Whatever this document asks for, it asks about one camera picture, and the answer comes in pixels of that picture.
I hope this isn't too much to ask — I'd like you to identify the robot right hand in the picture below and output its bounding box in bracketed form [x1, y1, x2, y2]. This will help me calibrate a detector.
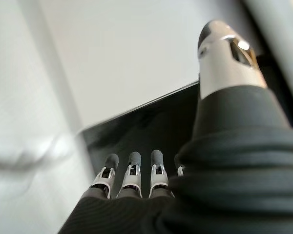
[56, 20, 293, 234]

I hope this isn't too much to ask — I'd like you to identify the dishwasher door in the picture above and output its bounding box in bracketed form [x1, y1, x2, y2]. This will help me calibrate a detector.
[79, 53, 293, 188]

